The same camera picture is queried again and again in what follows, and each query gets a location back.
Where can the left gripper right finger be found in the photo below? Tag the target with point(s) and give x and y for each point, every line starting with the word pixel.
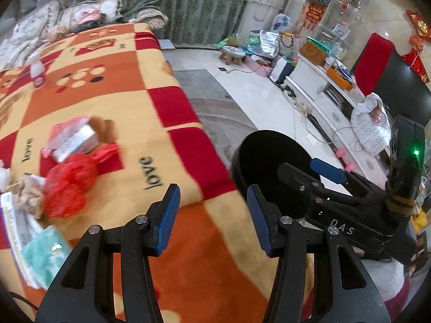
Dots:
pixel 343 290

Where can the white tv cabinet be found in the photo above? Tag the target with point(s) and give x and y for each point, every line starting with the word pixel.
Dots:
pixel 328 109

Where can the patterned red orange blanket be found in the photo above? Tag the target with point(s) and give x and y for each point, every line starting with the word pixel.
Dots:
pixel 117 78

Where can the embroidered cream pillow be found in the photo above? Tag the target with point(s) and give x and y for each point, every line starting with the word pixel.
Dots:
pixel 37 23

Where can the white pink pill bottle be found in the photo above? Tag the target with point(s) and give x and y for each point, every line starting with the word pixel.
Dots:
pixel 37 71

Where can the teal tissue pack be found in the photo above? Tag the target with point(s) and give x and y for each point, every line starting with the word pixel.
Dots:
pixel 45 254

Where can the pink dumbbell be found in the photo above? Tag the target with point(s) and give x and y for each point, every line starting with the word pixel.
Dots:
pixel 346 160

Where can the silver foil bag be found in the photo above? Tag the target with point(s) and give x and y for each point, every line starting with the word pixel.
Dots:
pixel 264 43

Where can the pink paper wrapper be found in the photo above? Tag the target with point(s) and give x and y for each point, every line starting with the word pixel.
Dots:
pixel 60 132

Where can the long white toothpaste box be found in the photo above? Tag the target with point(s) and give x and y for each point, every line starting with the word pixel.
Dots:
pixel 21 228

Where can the red plastic bag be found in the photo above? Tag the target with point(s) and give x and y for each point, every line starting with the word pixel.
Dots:
pixel 68 182

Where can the beige paper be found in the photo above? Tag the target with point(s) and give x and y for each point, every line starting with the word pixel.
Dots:
pixel 28 195

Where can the grey patterned rug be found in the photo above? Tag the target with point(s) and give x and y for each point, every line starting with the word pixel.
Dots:
pixel 221 117

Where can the white dotted baby bundle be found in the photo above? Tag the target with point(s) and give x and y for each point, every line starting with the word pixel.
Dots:
pixel 370 123

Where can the small wooden stool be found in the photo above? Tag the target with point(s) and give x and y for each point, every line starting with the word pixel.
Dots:
pixel 232 55

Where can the black round trash bin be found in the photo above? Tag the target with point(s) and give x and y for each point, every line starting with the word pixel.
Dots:
pixel 256 161

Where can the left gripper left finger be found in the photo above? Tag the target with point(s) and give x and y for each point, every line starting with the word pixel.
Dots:
pixel 82 290

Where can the brown paper gift bag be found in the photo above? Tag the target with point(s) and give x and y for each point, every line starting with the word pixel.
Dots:
pixel 313 53

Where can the white medicine box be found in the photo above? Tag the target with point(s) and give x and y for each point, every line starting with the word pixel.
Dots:
pixel 81 142

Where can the black television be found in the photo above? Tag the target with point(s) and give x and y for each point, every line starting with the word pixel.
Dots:
pixel 403 92

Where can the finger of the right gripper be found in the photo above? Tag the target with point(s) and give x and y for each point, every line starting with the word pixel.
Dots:
pixel 330 172

